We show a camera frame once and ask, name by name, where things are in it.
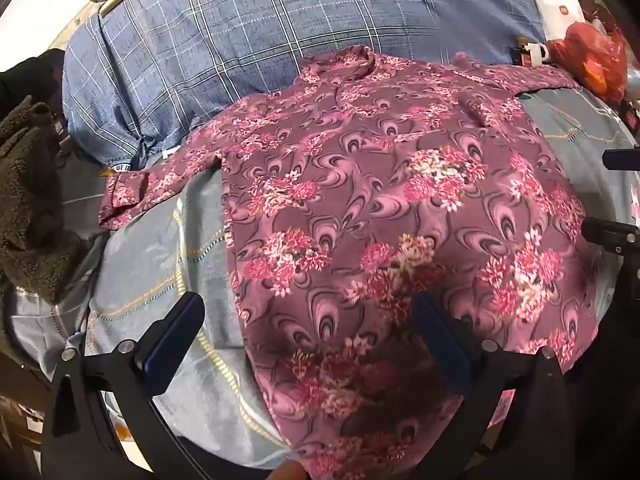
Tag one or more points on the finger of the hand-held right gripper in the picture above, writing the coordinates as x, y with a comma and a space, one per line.
612, 234
622, 158

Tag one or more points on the small white object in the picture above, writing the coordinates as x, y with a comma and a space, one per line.
540, 52

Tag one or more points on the grey bed sheet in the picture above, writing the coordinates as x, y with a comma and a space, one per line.
150, 260

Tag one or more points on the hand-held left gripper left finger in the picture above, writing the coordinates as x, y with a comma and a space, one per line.
175, 336

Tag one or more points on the pink floral shirt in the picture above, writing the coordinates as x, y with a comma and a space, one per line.
380, 200

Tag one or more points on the small dark red box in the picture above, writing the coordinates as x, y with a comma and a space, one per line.
524, 52

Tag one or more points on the dark brown fleece cloth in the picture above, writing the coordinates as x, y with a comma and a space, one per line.
30, 200

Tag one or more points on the red plastic bag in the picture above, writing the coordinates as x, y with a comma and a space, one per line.
592, 55

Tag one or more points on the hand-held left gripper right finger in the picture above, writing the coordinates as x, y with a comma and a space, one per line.
441, 341

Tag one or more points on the blue plaid quilt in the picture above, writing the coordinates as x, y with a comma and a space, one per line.
210, 60

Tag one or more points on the black cloth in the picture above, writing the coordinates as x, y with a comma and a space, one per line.
27, 80

